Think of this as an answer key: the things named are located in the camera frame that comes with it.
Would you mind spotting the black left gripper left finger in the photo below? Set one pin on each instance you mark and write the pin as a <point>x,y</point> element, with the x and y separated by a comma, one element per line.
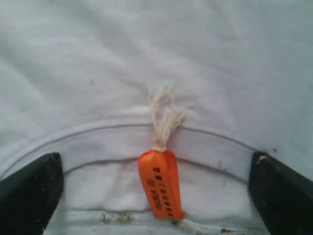
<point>30,196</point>

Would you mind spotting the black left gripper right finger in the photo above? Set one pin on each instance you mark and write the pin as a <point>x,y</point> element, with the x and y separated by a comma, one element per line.
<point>282,197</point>

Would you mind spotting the orange clothing tag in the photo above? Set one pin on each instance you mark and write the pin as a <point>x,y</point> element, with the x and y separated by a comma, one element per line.
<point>159,176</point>

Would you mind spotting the white t-shirt red lettering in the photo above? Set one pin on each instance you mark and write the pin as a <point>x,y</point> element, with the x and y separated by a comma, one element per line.
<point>76,77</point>

